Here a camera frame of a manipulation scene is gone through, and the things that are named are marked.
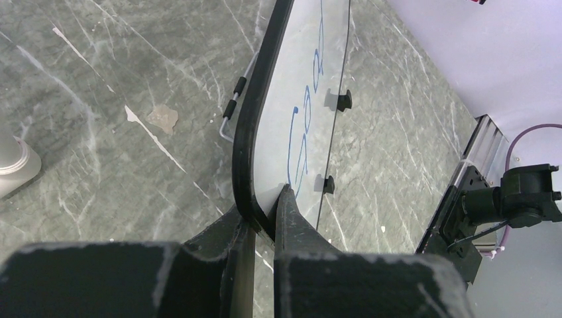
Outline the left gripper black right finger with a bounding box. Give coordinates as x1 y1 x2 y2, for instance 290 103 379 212
274 185 473 317

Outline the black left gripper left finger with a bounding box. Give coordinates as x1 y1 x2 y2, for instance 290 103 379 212
1 208 255 317

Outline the white whiteboard black frame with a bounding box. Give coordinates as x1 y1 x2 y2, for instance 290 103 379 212
232 1 353 239

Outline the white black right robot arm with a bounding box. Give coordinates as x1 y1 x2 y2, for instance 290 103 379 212
460 164 561 229

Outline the wire whiteboard stand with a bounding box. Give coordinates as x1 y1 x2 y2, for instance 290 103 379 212
219 51 259 143

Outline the aluminium extrusion frame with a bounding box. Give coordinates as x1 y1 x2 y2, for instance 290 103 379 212
449 115 509 186

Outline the white PVC pipe frame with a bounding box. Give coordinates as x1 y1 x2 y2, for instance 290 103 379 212
1 127 42 198

